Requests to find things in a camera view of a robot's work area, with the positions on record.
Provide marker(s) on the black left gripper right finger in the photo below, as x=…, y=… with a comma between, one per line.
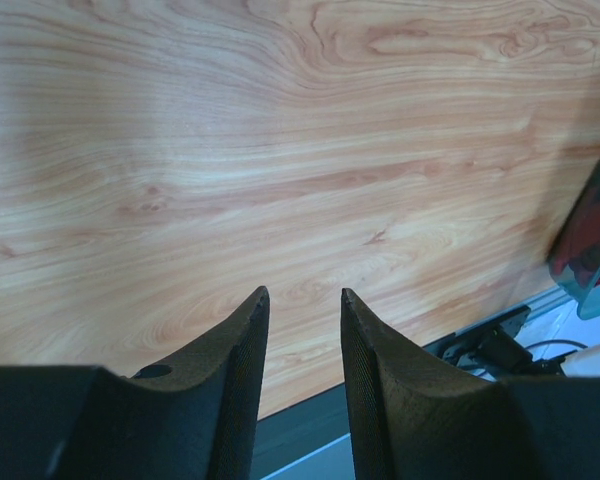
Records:
x=414, y=416

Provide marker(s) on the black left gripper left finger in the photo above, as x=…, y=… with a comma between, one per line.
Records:
x=190, y=415

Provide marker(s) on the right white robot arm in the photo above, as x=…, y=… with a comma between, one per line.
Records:
x=595, y=357

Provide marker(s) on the black cloth strip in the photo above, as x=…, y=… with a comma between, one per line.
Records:
x=303, y=427

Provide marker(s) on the clear plastic basket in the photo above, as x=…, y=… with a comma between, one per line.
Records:
x=587, y=298

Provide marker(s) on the dark red t shirt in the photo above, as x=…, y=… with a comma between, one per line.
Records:
x=580, y=249

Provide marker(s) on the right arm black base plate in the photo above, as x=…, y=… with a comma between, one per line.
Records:
x=491, y=348

